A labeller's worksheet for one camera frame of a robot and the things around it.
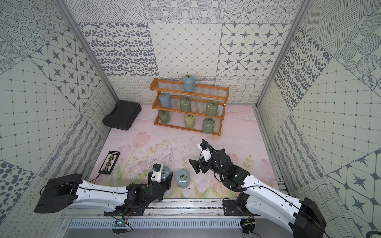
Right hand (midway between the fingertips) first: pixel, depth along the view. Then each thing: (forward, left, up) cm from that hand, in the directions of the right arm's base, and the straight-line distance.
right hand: (197, 156), depth 77 cm
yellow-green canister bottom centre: (+29, +6, -5) cm, 30 cm away
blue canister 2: (-10, +7, -5) cm, 13 cm away
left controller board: (-30, +38, -17) cm, 51 cm away
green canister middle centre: (+31, +8, +8) cm, 33 cm away
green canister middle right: (+28, -9, +9) cm, 30 cm away
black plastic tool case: (+35, +56, -7) cm, 66 cm away
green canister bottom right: (+24, -7, -5) cm, 26 cm away
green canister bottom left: (+33, +24, -6) cm, 42 cm away
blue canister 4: (+36, +21, +8) cm, 42 cm away
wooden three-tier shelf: (+32, -3, +3) cm, 32 cm away
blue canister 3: (-6, +17, -6) cm, 19 cm away
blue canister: (+36, +5, +21) cm, 42 cm away
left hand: (-8, +15, -9) cm, 19 cm away
